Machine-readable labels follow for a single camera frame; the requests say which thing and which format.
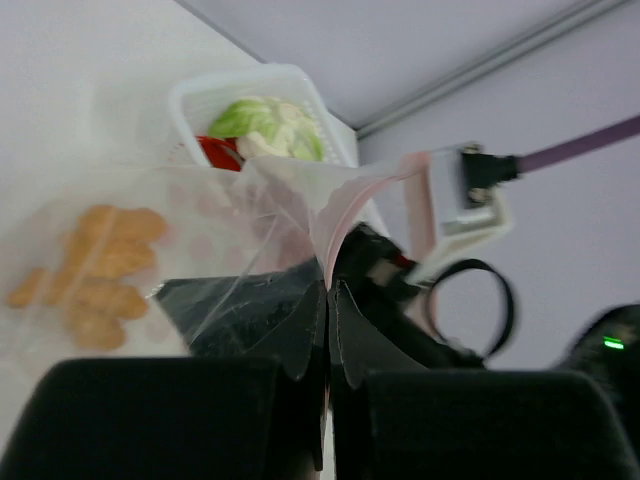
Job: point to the red toy lobster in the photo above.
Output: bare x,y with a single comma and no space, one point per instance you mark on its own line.
221,153

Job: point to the clear zip top bag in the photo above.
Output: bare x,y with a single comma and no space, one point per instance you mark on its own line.
218,226

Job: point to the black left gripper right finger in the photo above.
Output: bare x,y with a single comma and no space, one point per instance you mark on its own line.
394,419

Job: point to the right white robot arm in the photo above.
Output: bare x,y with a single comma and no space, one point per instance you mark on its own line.
607,350

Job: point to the white toy cauliflower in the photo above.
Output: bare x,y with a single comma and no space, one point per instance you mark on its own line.
269,126

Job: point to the white perforated plastic basket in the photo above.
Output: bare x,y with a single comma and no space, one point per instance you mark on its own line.
302,188

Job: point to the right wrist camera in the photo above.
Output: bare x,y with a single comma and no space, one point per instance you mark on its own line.
454,205

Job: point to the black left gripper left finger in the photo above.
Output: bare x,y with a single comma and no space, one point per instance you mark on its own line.
260,415

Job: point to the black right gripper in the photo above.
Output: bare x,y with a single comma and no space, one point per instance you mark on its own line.
221,317

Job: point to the orange toy food piece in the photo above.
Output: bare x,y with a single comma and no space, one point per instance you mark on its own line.
108,245

